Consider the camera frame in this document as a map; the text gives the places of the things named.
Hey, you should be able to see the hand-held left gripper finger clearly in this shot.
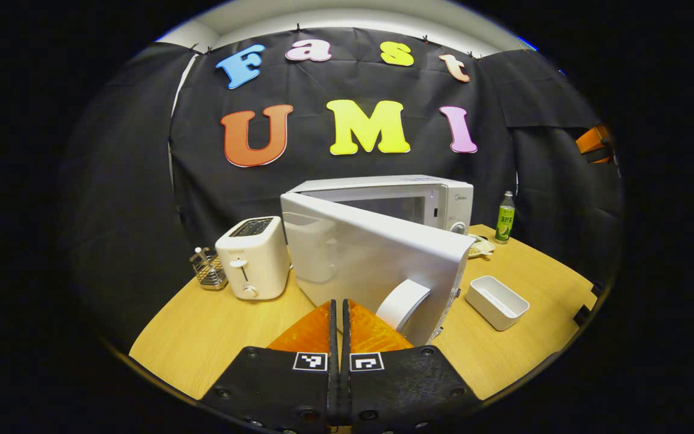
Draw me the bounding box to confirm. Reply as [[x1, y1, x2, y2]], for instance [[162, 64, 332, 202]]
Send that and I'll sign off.
[[339, 298, 481, 434], [201, 300, 339, 434]]

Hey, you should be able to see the white microwave oven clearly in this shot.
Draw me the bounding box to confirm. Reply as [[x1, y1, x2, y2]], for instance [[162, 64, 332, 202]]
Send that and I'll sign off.
[[280, 175, 475, 347]]

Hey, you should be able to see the green label drink bottle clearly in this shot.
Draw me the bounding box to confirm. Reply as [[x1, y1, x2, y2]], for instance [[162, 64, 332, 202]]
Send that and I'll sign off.
[[495, 191, 516, 245]]

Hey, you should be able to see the divided white grain dish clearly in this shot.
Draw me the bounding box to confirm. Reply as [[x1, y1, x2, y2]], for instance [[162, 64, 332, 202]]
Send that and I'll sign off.
[[467, 234, 496, 259]]

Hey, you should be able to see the cream white toaster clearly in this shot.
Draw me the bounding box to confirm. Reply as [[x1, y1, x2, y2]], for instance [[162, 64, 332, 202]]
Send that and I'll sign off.
[[215, 216, 292, 301]]

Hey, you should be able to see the white plastic tray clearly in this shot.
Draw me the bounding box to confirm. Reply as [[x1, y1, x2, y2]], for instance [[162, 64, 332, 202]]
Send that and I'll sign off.
[[465, 275, 530, 332]]

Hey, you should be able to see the black backdrop cloth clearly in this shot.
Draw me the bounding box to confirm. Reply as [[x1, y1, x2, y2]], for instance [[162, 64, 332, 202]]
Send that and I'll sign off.
[[61, 27, 625, 350]]

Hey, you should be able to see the wire utensil basket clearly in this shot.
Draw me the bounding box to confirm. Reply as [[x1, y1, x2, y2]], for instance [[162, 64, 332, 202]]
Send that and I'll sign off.
[[189, 247, 228, 291]]

